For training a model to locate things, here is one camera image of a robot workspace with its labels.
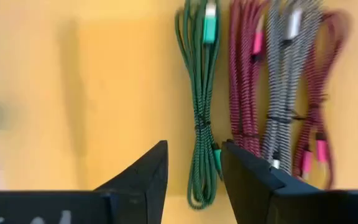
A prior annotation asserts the yellow translucent plastic bin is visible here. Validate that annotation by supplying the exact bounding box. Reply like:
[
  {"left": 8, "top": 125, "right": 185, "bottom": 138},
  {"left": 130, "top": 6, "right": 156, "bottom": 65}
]
[{"left": 0, "top": 0, "right": 358, "bottom": 224}]

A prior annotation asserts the green braided USB-C cable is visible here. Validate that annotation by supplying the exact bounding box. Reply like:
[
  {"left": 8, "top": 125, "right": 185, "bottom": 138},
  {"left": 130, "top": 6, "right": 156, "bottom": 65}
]
[{"left": 174, "top": 0, "right": 224, "bottom": 210}]

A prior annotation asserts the red braided USB-C cable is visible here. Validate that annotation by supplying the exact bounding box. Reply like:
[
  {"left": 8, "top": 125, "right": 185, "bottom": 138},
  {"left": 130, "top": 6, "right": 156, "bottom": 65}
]
[
  {"left": 291, "top": 10, "right": 353, "bottom": 190},
  {"left": 227, "top": 0, "right": 269, "bottom": 158}
]

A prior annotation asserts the grey braided USB-C cable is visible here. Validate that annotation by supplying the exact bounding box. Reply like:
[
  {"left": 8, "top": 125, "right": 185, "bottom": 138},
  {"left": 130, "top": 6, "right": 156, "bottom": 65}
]
[{"left": 260, "top": 0, "right": 323, "bottom": 175}]

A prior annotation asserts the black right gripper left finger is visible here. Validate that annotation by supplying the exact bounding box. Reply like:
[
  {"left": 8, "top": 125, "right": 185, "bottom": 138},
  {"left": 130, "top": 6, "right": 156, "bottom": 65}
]
[{"left": 0, "top": 140, "right": 169, "bottom": 224}]

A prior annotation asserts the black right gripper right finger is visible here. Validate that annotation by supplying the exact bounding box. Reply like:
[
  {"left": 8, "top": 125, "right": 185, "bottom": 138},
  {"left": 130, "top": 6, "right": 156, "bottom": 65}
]
[{"left": 221, "top": 140, "right": 358, "bottom": 224}]

